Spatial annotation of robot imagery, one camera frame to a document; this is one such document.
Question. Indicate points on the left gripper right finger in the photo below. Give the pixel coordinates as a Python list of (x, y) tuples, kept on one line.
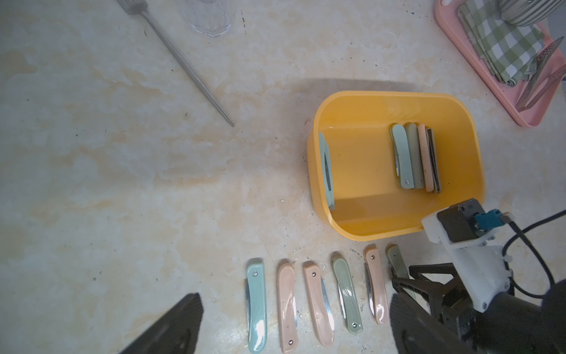
[(416, 331)]

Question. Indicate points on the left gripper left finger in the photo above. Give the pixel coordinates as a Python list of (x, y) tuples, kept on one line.
[(176, 332)]

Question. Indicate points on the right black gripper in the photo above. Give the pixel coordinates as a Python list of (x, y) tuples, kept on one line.
[(450, 304)]

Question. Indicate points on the grey green folding knife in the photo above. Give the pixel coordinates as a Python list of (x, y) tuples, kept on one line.
[(396, 262)]

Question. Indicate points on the olive green folding knife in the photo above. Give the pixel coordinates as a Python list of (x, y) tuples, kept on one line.
[(346, 294)]

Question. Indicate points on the light blue folding knife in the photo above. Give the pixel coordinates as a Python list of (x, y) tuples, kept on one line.
[(257, 305)]

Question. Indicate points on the teal folding knife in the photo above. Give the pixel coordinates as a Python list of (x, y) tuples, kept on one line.
[(402, 157)]

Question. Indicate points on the yellow plastic storage box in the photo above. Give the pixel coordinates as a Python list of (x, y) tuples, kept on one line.
[(369, 203)]

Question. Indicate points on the sage folding knife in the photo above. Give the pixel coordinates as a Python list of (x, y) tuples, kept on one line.
[(415, 155)]

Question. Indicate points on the mint folding knife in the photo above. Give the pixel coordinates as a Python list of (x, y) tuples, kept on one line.
[(326, 167)]

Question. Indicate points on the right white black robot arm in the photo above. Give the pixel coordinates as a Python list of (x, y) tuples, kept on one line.
[(512, 325)]

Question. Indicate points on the pink cutting board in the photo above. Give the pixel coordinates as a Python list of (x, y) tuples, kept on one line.
[(447, 18)]

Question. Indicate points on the green checkered cloth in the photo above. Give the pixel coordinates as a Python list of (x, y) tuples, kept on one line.
[(508, 51)]

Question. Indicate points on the clear drinking glass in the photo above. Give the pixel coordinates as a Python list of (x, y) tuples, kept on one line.
[(211, 18)]

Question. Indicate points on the silver metal fork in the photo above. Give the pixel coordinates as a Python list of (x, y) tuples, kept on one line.
[(141, 8)]

